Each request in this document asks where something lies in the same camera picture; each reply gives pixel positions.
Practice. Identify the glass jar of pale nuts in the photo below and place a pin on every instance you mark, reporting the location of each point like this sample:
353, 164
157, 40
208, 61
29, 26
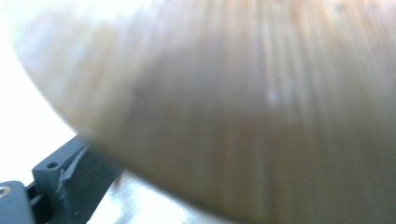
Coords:
236, 102

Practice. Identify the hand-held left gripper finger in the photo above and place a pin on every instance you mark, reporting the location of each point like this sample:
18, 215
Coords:
74, 183

